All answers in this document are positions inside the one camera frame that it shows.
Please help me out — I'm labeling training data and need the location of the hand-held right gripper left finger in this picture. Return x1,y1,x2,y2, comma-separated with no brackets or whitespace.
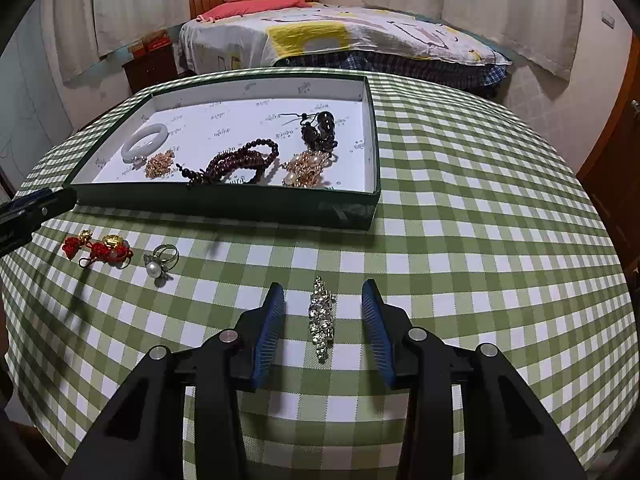
60,282,286,480

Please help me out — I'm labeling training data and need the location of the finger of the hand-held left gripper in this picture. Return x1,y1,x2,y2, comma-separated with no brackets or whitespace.
0,187,77,226

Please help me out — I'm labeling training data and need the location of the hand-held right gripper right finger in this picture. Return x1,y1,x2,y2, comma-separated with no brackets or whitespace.
361,280,588,480

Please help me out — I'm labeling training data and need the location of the red knot charm bracelet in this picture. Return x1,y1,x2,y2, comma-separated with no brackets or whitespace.
61,230,135,270

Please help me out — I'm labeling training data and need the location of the gold filigree ornament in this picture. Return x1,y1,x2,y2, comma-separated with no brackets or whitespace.
145,149,177,179

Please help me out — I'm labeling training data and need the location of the white jade bangle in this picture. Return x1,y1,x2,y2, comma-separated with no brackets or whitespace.
121,123,170,163

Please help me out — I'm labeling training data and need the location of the dark red bead bracelet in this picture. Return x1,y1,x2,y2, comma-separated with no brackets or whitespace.
186,138,280,191

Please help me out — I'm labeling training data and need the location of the pearl flower brooch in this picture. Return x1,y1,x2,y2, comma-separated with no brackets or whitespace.
281,150,332,190

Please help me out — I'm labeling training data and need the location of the dark green shallow box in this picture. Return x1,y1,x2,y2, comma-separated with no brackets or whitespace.
67,74,382,232

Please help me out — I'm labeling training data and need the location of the black bead bracelet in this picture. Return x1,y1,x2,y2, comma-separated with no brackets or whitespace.
282,110,337,153

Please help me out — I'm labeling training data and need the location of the glass door wardrobe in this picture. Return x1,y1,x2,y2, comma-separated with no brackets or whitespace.
0,15,76,196

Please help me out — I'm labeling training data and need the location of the dark wooden nightstand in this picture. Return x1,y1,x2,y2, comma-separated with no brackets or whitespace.
122,47,182,94

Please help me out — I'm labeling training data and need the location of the blue plaid bed sheet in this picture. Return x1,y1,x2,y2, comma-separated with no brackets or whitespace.
277,50,508,101

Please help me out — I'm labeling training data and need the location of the pink pillow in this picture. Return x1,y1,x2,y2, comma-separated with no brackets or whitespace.
196,0,313,23

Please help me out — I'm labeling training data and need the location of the wooden door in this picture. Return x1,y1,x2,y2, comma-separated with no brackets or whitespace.
575,35,640,261

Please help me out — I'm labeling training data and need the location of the patterned white bedspread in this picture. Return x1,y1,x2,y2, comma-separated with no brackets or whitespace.
179,2,513,77

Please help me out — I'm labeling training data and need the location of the silver pearl ring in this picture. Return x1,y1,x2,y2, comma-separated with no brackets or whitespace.
143,243,180,288

